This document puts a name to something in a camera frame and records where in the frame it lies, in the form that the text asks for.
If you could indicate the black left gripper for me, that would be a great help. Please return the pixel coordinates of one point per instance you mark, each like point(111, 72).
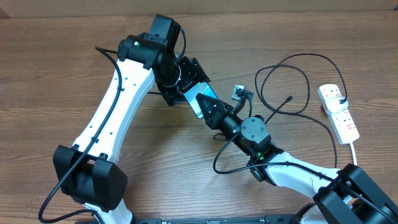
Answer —
point(194, 73)

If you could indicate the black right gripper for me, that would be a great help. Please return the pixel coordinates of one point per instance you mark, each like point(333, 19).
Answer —
point(214, 116)

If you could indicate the Samsung Galaxy smartphone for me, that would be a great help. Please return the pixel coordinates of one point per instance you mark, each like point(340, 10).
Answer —
point(195, 95)

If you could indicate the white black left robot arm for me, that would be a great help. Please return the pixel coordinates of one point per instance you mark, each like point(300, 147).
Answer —
point(88, 170)

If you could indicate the white charger plug adapter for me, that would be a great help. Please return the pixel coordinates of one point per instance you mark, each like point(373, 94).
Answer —
point(335, 104)

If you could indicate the white power strip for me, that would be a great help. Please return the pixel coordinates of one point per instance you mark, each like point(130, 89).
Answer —
point(342, 122)

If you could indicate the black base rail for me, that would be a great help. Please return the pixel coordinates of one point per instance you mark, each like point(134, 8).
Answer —
point(268, 219)

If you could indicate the brown cardboard box wall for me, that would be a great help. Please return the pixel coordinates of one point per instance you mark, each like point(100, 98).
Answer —
point(78, 8)

